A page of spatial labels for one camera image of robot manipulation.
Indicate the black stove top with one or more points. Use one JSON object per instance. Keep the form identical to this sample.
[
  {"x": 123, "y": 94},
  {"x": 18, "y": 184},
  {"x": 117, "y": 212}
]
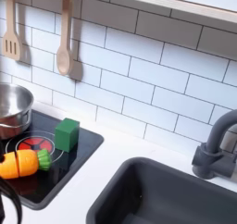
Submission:
[{"x": 66, "y": 164}]

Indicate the green toy block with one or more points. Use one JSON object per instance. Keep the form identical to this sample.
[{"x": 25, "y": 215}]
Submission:
[{"x": 66, "y": 134}]

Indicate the wooden spoon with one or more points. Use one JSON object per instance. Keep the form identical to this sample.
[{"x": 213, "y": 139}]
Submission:
[{"x": 65, "y": 56}]

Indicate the dark grey sink basin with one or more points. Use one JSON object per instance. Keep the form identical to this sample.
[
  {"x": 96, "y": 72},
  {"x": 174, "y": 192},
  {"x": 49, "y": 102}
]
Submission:
[{"x": 172, "y": 196}]

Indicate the wooden slotted spatula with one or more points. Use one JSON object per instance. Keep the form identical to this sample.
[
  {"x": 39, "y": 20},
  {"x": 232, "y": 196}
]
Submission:
[{"x": 11, "y": 44}]

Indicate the steel pot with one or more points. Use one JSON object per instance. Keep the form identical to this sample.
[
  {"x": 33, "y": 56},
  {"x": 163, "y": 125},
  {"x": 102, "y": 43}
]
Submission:
[{"x": 14, "y": 104}]

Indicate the grey tap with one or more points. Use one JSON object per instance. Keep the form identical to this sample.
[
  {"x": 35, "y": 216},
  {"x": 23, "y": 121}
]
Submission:
[{"x": 213, "y": 159}]

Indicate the orange toy carrot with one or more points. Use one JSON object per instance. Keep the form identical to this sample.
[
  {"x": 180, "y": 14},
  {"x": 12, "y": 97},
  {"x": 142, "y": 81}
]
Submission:
[{"x": 24, "y": 163}]

